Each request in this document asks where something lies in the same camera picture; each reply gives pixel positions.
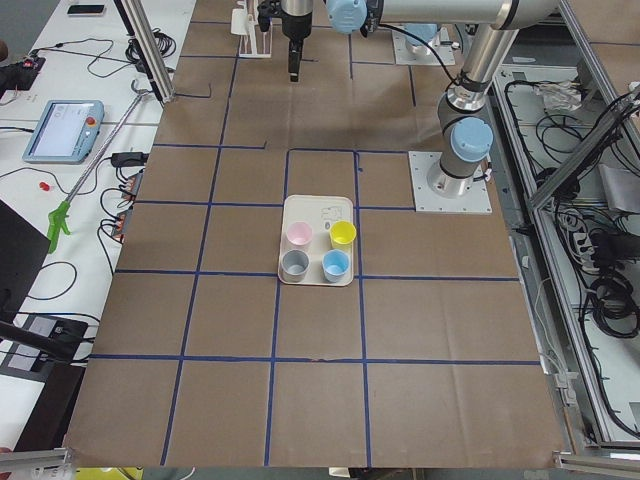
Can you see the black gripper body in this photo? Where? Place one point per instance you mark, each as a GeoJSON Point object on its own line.
{"type": "Point", "coordinates": [296, 24]}

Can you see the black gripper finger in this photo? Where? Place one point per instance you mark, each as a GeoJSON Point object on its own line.
{"type": "Point", "coordinates": [294, 59]}

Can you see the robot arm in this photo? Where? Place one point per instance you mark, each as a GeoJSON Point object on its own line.
{"type": "Point", "coordinates": [421, 40]}
{"type": "Point", "coordinates": [468, 139]}

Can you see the pink cup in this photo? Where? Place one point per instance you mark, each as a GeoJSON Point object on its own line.
{"type": "Point", "coordinates": [299, 235]}

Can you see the yellow cup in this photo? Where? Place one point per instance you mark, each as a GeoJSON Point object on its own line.
{"type": "Point", "coordinates": [342, 235]}

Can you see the grey cup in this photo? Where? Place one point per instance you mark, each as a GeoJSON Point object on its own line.
{"type": "Point", "coordinates": [294, 266]}

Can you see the light blue cup far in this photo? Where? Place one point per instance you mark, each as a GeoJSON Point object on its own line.
{"type": "Point", "coordinates": [335, 264]}

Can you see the cream plastic tray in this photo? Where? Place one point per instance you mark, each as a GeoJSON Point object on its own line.
{"type": "Point", "coordinates": [321, 212]}

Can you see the smartphone on table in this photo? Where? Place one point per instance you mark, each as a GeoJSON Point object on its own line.
{"type": "Point", "coordinates": [83, 10]}

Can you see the blue teach pendant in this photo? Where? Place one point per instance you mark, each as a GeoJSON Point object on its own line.
{"type": "Point", "coordinates": [65, 133]}

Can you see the white wire cup rack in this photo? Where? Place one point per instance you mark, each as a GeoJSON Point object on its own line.
{"type": "Point", "coordinates": [254, 44]}

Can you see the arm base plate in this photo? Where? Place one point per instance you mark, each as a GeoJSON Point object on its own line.
{"type": "Point", "coordinates": [404, 58]}
{"type": "Point", "coordinates": [436, 192]}

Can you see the aluminium frame post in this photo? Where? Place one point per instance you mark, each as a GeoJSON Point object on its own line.
{"type": "Point", "coordinates": [140, 33]}

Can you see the green handled reach grabber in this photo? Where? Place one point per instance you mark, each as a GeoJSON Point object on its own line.
{"type": "Point", "coordinates": [57, 217]}

